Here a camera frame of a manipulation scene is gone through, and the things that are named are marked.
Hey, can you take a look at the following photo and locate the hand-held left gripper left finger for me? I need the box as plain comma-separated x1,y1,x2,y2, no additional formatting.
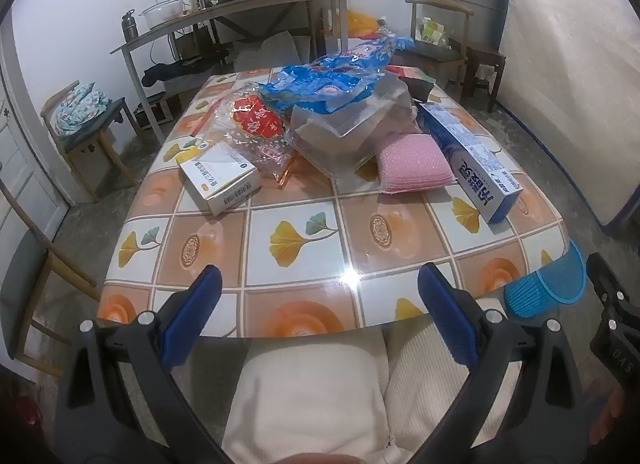
52,265,223,464

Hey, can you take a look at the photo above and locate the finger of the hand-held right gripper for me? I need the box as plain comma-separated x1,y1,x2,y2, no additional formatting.
586,253,640,390

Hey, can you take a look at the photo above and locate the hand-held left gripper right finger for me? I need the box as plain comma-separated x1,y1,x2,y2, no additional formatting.
419,262,586,464

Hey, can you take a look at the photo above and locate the blue plastic waste basket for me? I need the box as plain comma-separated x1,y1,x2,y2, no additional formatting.
503,239,587,320

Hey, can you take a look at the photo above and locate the pink bubble wrap pouch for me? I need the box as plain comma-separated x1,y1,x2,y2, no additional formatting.
375,133,457,195

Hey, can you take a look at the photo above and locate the blue plastic snack bag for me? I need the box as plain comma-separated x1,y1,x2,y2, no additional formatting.
259,50,397,118

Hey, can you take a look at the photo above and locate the white medicine box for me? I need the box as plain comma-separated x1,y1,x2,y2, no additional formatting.
179,140,262,217

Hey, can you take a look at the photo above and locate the blue toothpaste box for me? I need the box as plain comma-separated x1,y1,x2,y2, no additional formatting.
415,101,524,225

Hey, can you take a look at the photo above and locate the wooden chair with dark seat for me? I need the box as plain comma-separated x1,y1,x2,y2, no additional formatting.
0,178,102,376

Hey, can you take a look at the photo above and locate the clear bag with red label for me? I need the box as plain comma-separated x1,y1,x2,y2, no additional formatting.
214,89,297,190

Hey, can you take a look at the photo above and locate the black case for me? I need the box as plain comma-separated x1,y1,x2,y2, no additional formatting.
132,92,169,130

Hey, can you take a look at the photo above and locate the crumpled clear plastic bag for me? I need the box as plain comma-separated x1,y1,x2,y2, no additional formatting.
372,75,419,120

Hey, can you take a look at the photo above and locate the white door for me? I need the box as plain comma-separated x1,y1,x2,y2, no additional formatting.
0,26,71,267

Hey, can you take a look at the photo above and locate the floral cloth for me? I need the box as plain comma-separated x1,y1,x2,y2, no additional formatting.
54,82,114,138

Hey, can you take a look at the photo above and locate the dark cloth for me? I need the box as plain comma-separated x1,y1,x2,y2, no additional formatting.
142,60,202,90

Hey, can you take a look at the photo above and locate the white mattress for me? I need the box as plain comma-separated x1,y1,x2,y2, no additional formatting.
492,0,640,236

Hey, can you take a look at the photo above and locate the dark wooden stool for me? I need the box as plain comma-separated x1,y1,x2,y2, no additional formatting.
446,36,507,113

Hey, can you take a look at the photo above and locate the wooden armchair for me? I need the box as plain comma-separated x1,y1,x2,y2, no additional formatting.
404,0,474,91

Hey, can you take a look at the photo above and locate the cardboard box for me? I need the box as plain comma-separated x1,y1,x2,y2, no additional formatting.
174,24,217,63

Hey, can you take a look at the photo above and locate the green white carton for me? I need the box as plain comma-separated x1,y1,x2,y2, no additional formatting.
419,17,447,46

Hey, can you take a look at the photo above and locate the metal water bottle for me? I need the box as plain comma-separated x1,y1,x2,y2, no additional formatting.
121,9,140,41

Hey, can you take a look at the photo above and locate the yellow plastic bag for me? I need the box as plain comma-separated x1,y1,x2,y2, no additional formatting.
347,9,382,38

